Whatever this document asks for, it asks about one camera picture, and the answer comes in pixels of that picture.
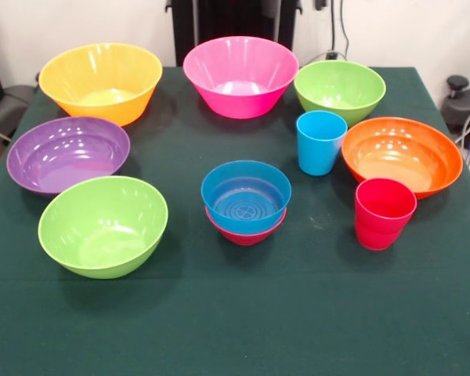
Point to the large yellow-orange plastic bowl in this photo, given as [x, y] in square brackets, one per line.
[102, 66]

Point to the dark green table cloth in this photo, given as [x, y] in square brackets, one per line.
[235, 313]

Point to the large pink plastic bowl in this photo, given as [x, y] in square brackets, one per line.
[239, 66]

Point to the small blue plastic bowl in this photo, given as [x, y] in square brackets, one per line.
[246, 196]

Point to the blue plastic cup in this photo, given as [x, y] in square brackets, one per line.
[321, 149]

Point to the small red plastic bowl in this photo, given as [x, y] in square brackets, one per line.
[246, 238]

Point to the black wall plug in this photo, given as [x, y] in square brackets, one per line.
[331, 55]

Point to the light green plastic bowl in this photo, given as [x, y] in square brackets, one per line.
[340, 90]
[102, 223]

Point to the black floor stand base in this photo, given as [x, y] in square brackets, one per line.
[462, 105]

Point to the shallow orange plastic bowl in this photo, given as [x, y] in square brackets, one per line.
[399, 156]

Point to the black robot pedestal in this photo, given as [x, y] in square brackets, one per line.
[219, 19]

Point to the red plastic cup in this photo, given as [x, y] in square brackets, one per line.
[380, 227]

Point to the shallow purple plastic bowl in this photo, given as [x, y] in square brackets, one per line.
[66, 152]

